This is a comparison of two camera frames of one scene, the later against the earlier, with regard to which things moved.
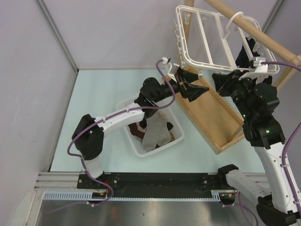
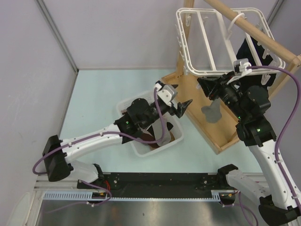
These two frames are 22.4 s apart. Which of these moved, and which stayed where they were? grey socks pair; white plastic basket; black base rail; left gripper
Moved: left gripper; grey socks pair
Stayed: white plastic basket; black base rail
